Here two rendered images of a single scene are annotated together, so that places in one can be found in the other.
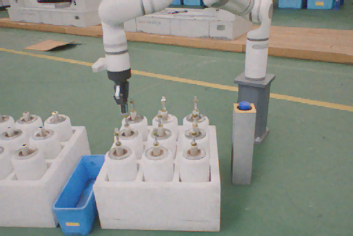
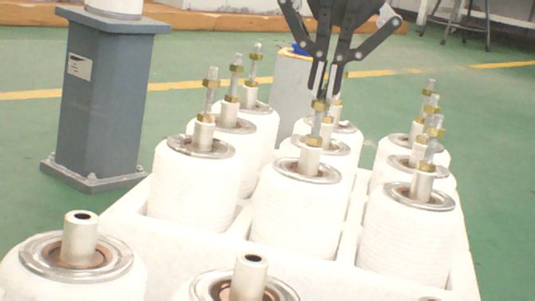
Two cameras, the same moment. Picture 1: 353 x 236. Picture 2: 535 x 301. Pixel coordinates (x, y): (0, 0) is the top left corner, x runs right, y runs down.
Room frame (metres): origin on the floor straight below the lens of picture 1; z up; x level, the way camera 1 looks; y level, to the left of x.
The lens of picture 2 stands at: (0.96, 0.92, 0.48)
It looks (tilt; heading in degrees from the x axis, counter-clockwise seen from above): 16 degrees down; 272
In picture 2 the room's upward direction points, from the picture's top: 11 degrees clockwise
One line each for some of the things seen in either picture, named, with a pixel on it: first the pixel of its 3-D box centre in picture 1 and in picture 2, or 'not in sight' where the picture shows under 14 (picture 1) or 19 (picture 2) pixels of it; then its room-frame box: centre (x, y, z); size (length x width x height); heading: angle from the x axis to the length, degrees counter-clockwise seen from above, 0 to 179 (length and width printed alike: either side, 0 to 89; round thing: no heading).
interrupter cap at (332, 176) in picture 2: (127, 134); (306, 171); (0.95, 0.17, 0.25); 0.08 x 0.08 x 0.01
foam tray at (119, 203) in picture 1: (164, 172); (294, 265); (0.93, 0.05, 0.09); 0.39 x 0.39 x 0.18; 84
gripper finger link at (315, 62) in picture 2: not in sight; (310, 63); (0.97, 0.17, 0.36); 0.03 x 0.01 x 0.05; 174
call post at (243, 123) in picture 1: (242, 145); (283, 149); (0.98, -0.24, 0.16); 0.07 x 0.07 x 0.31; 84
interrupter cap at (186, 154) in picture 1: (194, 152); (415, 143); (0.81, -0.05, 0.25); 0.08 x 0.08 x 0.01
